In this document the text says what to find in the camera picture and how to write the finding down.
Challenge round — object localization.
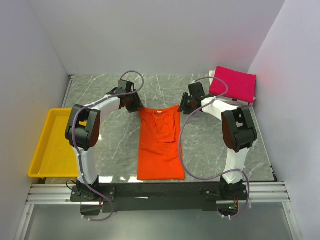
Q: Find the orange t shirt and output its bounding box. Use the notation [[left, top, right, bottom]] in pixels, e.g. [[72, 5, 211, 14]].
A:
[[137, 105, 185, 181]]

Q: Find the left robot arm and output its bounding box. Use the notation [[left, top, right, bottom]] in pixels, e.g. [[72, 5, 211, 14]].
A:
[[65, 79, 143, 201]]

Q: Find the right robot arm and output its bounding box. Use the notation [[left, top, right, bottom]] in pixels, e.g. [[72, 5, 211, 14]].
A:
[[178, 82, 258, 200]]

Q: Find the folded magenta t shirt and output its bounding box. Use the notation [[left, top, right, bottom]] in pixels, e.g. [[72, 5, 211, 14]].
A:
[[213, 66, 257, 103]]

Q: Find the yellow plastic tray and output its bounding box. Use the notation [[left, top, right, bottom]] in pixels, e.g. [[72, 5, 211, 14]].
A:
[[28, 108, 78, 178]]

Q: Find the black base beam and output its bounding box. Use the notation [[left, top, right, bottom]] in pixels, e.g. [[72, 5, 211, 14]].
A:
[[70, 181, 248, 213]]

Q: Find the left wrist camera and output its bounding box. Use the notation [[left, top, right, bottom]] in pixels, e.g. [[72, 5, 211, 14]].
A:
[[117, 79, 135, 94]]

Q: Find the aluminium frame rail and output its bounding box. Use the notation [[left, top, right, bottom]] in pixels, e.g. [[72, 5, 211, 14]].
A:
[[26, 182, 291, 205]]

